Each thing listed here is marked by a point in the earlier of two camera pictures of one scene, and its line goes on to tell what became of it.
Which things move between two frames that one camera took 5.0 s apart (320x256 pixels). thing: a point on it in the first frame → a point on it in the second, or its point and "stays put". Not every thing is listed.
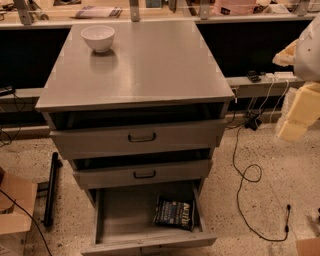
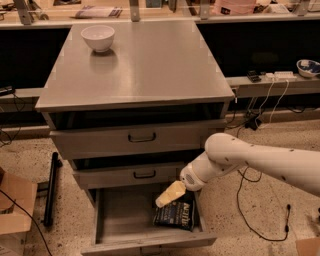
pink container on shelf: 234,7 stays put
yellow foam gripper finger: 287,56 → 174,191
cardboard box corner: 308,247 stays put
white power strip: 280,76 stays put
